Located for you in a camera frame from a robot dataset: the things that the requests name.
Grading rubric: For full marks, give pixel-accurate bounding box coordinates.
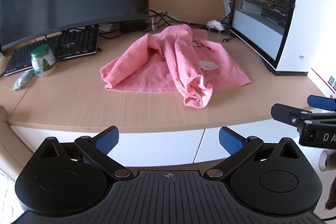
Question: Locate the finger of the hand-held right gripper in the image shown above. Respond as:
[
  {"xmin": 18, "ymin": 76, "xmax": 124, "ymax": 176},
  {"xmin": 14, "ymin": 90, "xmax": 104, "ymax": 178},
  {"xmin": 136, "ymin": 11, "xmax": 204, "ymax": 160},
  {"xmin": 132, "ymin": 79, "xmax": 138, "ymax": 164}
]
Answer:
[
  {"xmin": 270, "ymin": 103, "xmax": 336, "ymax": 132},
  {"xmin": 307, "ymin": 94, "xmax": 336, "ymax": 110}
]

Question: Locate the pink knitted cardigan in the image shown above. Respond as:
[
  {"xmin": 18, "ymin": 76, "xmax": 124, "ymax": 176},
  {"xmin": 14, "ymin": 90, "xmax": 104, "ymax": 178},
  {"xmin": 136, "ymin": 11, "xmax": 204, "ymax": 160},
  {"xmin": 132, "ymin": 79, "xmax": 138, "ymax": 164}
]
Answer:
[{"xmin": 100, "ymin": 24, "xmax": 252, "ymax": 109}]

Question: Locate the person's right hand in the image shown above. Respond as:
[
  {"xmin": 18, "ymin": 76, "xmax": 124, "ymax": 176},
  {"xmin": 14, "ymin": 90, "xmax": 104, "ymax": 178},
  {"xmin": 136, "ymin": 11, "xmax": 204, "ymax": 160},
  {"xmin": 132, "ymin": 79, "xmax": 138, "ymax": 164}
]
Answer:
[{"xmin": 318, "ymin": 149, "xmax": 336, "ymax": 172}]

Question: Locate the white printed paper sheet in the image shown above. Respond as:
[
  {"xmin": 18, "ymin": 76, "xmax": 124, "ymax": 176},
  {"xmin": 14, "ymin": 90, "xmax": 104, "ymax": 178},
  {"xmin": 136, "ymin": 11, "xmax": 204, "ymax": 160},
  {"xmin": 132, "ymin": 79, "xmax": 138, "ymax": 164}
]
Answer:
[{"xmin": 310, "ymin": 67, "xmax": 336, "ymax": 98}]

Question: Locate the white computer case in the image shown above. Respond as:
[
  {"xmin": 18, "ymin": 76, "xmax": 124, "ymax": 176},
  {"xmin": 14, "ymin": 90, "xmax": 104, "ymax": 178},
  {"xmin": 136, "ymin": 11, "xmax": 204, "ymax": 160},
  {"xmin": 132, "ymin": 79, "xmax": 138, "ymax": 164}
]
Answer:
[{"xmin": 229, "ymin": 0, "xmax": 336, "ymax": 76}]

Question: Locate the crumpled white tissue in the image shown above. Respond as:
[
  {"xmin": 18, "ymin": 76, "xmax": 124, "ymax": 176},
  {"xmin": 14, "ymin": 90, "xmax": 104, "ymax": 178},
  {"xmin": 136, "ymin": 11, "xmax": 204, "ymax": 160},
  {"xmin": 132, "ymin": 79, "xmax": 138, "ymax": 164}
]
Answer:
[{"xmin": 206, "ymin": 20, "xmax": 225, "ymax": 31}]

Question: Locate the black mechanical keyboard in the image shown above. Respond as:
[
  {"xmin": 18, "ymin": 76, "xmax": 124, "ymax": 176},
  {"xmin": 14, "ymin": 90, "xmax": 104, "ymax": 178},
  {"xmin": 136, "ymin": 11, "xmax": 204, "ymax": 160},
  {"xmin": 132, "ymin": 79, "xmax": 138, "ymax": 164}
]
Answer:
[{"xmin": 4, "ymin": 26, "xmax": 100, "ymax": 76}]

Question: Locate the glass jar with green lid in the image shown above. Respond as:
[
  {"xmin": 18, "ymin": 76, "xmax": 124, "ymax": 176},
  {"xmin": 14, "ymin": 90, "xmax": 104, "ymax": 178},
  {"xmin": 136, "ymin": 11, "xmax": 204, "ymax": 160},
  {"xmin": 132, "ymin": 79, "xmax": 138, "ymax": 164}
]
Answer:
[{"xmin": 30, "ymin": 45, "xmax": 57, "ymax": 78}]

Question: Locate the green and white packet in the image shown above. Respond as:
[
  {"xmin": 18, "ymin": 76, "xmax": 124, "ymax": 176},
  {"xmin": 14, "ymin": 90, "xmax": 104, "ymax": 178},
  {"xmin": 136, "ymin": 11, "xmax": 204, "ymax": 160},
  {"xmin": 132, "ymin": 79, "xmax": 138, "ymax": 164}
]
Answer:
[{"xmin": 10, "ymin": 70, "xmax": 35, "ymax": 91}]

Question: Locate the black cable with plug end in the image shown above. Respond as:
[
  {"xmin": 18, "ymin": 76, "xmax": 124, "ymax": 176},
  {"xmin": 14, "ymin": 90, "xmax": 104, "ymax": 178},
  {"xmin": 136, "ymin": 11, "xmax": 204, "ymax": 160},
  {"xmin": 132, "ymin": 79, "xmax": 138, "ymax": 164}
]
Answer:
[{"xmin": 222, "ymin": 29, "xmax": 240, "ymax": 43}]

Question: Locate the bundle of black cables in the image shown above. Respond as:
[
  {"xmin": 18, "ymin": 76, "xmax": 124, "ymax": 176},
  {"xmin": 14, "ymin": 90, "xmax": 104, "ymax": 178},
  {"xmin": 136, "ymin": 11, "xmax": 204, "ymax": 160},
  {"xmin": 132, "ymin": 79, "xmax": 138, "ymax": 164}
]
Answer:
[{"xmin": 98, "ymin": 10, "xmax": 210, "ymax": 39}]

